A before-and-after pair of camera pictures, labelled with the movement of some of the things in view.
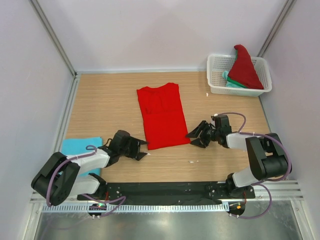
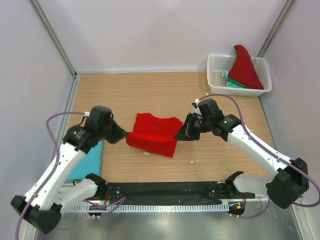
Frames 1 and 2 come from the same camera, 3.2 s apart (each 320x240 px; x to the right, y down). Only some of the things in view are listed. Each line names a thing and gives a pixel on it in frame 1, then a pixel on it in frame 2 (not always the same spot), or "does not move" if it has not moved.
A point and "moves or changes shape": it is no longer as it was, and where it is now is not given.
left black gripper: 136,144 -> 119,133
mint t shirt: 224,74 does not move
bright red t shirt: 164,120 moves or changes shape
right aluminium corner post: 276,28 does not move
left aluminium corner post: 54,35 does not move
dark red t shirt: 243,69 does not move
